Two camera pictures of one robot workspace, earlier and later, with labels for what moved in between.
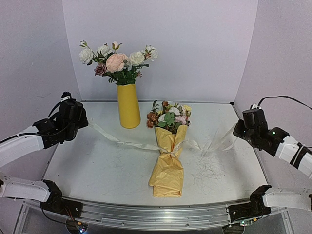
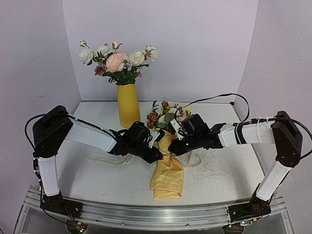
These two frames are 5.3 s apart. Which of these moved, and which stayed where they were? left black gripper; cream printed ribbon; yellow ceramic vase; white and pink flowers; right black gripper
Moved: cream printed ribbon; right black gripper; left black gripper
Stayed: white and pink flowers; yellow ceramic vase
